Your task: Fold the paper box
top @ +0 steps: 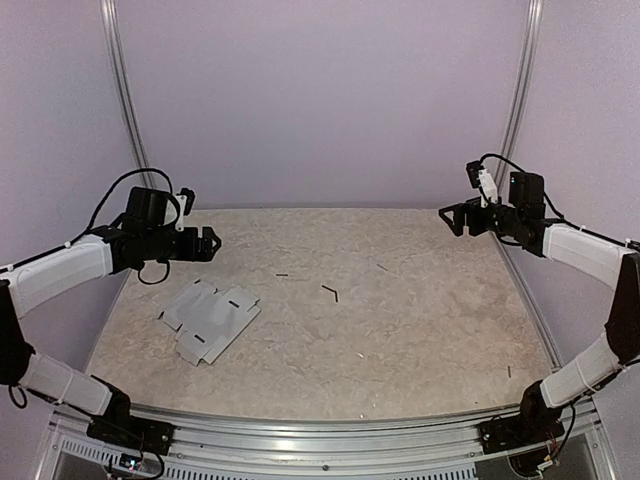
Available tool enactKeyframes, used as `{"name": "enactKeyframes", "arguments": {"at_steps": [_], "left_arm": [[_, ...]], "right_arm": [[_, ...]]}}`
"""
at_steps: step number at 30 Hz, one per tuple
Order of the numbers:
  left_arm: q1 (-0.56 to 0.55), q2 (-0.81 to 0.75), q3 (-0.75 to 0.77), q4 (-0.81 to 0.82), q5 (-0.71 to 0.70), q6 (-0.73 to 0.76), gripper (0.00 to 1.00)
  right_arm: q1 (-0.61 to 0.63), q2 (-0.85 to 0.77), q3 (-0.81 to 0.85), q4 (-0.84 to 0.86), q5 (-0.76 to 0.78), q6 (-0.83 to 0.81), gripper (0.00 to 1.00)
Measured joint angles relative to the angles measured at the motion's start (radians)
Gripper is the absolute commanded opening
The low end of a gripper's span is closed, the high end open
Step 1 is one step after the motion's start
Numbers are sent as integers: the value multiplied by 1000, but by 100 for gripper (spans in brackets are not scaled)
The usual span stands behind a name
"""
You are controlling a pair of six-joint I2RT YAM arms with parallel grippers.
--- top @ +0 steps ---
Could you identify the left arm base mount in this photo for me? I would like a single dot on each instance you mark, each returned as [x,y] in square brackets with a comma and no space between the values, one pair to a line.
[139,434]

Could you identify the right aluminium frame post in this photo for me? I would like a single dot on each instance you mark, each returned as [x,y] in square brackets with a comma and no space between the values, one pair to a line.
[523,77]

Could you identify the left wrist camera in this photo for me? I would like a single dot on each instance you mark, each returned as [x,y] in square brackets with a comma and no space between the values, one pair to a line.
[184,201]

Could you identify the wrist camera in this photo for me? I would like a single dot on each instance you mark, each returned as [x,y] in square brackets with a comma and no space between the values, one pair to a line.
[184,201]
[482,180]

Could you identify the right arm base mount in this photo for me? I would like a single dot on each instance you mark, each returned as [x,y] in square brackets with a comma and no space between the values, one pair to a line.
[500,434]

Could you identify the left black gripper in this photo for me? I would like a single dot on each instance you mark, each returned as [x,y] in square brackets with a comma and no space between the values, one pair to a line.
[206,253]

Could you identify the white paper box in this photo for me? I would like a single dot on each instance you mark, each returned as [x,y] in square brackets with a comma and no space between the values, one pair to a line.
[206,320]

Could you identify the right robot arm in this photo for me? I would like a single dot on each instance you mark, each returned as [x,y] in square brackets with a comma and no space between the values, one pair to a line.
[591,275]

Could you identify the left aluminium frame post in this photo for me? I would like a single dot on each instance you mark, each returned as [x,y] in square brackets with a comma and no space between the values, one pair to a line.
[115,50]

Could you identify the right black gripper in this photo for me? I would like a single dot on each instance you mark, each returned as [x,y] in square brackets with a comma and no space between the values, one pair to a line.
[473,207]

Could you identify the aluminium frame post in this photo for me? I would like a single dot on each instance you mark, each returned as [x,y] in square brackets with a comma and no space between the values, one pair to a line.
[115,50]
[523,77]

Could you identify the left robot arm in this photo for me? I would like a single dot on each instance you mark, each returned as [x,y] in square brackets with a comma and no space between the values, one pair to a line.
[151,228]

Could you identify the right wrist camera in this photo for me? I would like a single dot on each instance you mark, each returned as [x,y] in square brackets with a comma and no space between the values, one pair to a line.
[482,180]

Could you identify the front aluminium rail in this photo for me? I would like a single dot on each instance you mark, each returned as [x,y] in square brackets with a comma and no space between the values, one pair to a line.
[218,447]

